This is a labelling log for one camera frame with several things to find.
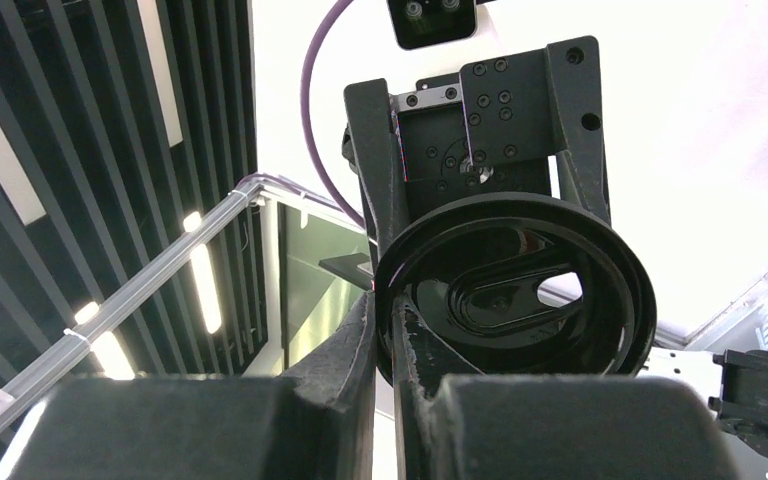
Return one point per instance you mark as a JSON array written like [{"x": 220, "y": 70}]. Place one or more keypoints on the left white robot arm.
[{"x": 728, "y": 391}]

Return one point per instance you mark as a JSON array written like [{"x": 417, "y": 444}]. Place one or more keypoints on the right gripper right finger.
[{"x": 455, "y": 423}]

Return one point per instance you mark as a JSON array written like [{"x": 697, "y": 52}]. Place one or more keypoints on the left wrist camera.
[{"x": 419, "y": 24}]

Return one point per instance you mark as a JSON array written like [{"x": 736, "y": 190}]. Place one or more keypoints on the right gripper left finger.
[{"x": 313, "y": 421}]

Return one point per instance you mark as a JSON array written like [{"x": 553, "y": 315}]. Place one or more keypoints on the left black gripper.
[{"x": 488, "y": 129}]

